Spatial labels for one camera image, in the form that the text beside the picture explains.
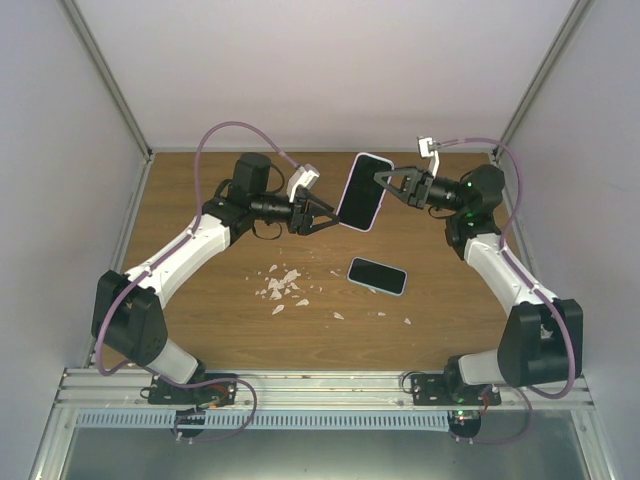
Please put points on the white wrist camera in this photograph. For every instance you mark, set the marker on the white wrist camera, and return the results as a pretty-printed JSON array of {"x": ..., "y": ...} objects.
[
  {"x": 428, "y": 149},
  {"x": 304, "y": 177}
]

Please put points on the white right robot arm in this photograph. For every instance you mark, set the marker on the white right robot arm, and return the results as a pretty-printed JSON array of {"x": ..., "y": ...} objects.
[{"x": 541, "y": 345}]

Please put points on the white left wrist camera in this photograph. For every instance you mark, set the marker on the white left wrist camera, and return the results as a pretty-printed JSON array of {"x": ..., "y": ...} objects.
[{"x": 304, "y": 177}]

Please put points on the phone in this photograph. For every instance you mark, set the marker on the phone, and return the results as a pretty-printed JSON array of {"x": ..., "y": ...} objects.
[
  {"x": 377, "y": 276},
  {"x": 362, "y": 195}
]

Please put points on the grey aluminium corner post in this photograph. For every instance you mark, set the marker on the grey aluminium corner post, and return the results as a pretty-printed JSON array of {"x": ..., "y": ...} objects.
[{"x": 563, "y": 37}]

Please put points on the aluminium mounting rail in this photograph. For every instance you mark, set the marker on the aluminium mounting rail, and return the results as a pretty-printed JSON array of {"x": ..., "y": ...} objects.
[{"x": 276, "y": 389}]

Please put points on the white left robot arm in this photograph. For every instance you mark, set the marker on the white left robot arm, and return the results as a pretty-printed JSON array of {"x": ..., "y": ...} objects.
[{"x": 129, "y": 307}]

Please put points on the grey left corner post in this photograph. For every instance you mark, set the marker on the grey left corner post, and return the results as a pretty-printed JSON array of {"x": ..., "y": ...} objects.
[{"x": 88, "y": 41}]

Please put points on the grey slotted cable duct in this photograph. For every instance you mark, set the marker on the grey slotted cable duct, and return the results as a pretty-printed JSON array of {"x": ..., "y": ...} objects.
[{"x": 267, "y": 420}]

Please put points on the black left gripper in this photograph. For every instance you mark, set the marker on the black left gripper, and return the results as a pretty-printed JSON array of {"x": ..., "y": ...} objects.
[{"x": 300, "y": 222}]

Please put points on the phone in blue case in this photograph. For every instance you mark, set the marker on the phone in blue case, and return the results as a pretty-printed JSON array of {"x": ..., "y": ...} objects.
[{"x": 377, "y": 276}]

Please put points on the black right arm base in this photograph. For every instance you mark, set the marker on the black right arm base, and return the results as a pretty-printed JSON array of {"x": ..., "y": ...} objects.
[{"x": 440, "y": 389}]

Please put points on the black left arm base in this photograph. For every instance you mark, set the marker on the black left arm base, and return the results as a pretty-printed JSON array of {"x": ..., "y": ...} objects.
[{"x": 221, "y": 393}]

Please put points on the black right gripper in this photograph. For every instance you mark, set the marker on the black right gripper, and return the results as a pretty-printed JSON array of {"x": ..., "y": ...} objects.
[{"x": 414, "y": 179}]

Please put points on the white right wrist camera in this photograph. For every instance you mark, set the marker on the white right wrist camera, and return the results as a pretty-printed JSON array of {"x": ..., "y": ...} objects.
[{"x": 428, "y": 149}]

